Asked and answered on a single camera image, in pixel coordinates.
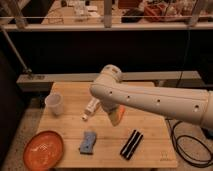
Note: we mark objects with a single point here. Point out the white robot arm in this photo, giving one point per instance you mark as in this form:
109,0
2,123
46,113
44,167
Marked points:
189,105

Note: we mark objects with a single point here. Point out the orange plate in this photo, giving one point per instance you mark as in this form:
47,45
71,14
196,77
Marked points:
43,151

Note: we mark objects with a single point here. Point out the grey horizontal beam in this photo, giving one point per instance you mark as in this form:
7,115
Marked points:
43,82

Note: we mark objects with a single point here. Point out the black white striped block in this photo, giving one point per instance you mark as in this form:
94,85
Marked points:
131,145

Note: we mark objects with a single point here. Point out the orange carrot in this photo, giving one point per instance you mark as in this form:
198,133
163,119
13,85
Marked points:
121,111

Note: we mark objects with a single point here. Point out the white tube with cap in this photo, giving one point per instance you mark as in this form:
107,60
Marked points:
91,108

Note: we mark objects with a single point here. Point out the translucent plastic cup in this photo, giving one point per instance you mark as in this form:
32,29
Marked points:
54,102

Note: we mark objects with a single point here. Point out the metal diagonal strut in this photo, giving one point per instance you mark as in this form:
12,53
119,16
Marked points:
27,70

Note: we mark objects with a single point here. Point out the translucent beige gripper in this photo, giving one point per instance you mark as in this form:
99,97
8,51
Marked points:
113,116

